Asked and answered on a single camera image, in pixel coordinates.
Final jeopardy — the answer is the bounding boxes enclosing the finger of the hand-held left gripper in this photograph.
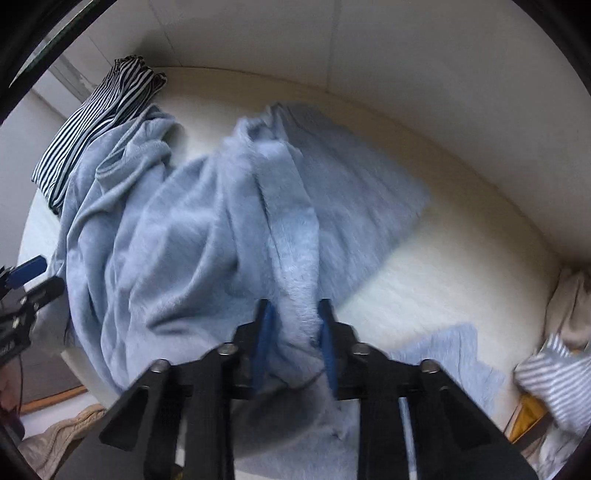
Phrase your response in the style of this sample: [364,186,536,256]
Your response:
[19,276,66,320]
[6,256,48,289]

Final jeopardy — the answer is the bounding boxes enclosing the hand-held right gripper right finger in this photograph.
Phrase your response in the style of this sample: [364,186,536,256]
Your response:
[317,298,539,480]

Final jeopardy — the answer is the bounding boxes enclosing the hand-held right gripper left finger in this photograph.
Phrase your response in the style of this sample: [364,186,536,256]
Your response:
[53,299,278,480]

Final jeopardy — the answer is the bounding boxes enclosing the light grey pants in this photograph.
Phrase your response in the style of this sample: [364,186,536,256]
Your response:
[48,100,507,480]

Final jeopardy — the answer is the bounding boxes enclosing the brown-rimmed grey mat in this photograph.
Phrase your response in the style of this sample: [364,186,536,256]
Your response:
[21,355,88,415]

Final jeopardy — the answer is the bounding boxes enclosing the black white striped garment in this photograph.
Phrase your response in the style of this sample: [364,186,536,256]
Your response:
[31,55,167,215]

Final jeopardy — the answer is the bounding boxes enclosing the yellow cloth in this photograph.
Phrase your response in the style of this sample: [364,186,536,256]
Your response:
[505,392,550,444]

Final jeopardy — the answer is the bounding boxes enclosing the pile of mixed clothes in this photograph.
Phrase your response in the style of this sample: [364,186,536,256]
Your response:
[513,335,591,437]

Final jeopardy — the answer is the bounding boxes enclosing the beige garment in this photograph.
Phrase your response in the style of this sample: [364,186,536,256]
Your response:
[542,268,591,352]

